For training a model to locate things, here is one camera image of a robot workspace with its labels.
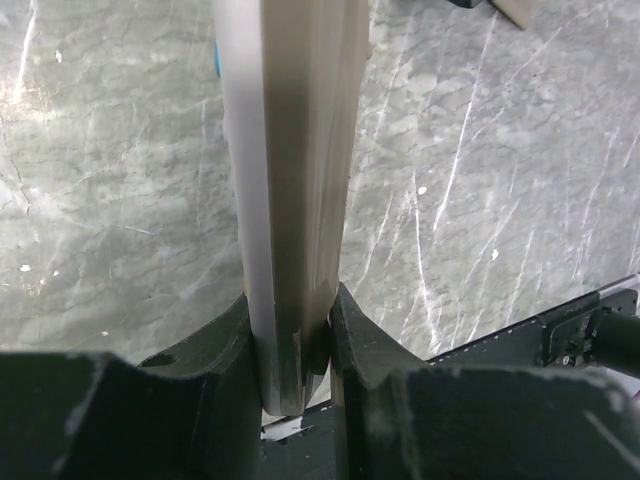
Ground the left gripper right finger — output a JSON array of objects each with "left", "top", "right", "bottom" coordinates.
[{"left": 329, "top": 282, "right": 640, "bottom": 480}]

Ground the beige battery cover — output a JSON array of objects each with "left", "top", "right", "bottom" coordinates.
[{"left": 490, "top": 0, "right": 536, "bottom": 30}]

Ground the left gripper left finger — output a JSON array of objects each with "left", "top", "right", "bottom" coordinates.
[{"left": 1, "top": 298, "right": 261, "bottom": 479}]

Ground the white remote control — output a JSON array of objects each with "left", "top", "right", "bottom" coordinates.
[{"left": 214, "top": 1, "right": 370, "bottom": 416}]

